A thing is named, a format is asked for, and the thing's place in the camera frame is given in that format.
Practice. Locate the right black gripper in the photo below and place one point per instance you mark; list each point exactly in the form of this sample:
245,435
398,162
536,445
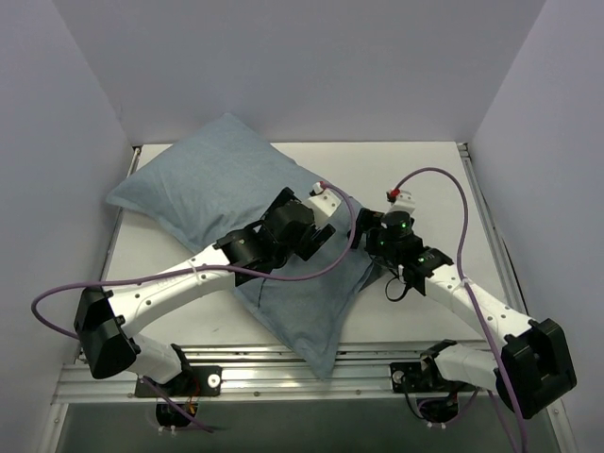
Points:
366,226

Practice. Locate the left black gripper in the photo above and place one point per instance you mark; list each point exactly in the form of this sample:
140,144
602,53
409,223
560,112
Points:
312,238

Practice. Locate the pillowcase grey outside blue inside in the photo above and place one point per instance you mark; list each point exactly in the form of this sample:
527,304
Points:
225,177

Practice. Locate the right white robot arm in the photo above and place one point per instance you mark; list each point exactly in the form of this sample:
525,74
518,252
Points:
527,364

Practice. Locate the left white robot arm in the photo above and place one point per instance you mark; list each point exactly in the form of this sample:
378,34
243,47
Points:
110,318

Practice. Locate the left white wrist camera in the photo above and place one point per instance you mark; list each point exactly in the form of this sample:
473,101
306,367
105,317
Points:
323,203

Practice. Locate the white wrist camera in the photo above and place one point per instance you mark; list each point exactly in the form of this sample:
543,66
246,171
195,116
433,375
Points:
400,201
323,203

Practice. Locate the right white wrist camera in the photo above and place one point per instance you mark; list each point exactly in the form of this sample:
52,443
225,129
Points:
400,201

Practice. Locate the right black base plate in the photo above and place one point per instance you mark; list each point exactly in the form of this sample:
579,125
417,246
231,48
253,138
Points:
409,376

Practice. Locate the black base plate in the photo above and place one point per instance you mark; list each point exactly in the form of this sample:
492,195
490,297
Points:
409,376
196,381

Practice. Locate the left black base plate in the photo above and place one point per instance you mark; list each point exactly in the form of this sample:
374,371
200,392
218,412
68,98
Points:
196,381

